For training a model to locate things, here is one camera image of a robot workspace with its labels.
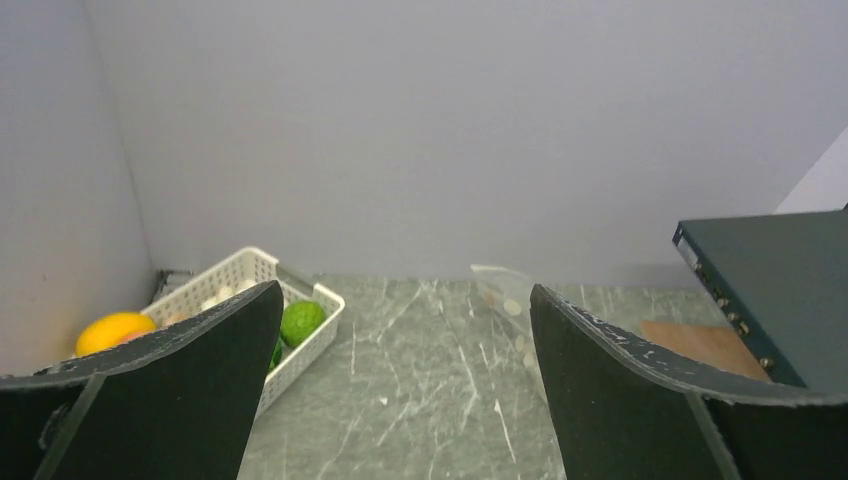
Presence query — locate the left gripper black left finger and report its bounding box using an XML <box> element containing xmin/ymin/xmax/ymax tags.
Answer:
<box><xmin>1</xmin><ymin>281</ymin><xmax>283</xmax><ymax>479</ymax></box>

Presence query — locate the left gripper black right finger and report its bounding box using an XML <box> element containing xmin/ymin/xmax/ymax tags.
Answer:
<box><xmin>529</xmin><ymin>284</ymin><xmax>847</xmax><ymax>479</ymax></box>

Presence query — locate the clear zip top bag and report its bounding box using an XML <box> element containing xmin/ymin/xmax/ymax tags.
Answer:
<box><xmin>470</xmin><ymin>264</ymin><xmax>548</xmax><ymax>404</ymax></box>

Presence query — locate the yellow lemon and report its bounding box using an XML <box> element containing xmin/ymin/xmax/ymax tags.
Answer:
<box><xmin>74</xmin><ymin>312</ymin><xmax>156</xmax><ymax>358</ymax></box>

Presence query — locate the green lime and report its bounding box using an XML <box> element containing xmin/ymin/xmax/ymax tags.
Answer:
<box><xmin>280</xmin><ymin>300</ymin><xmax>326</xmax><ymax>349</ymax></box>

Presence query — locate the white perforated plastic basket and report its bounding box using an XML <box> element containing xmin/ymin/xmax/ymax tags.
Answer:
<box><xmin>142</xmin><ymin>246</ymin><xmax>345</xmax><ymax>415</ymax></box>

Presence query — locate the dark green metal box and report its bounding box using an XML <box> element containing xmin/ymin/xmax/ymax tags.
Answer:
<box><xmin>673</xmin><ymin>209</ymin><xmax>847</xmax><ymax>394</ymax></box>

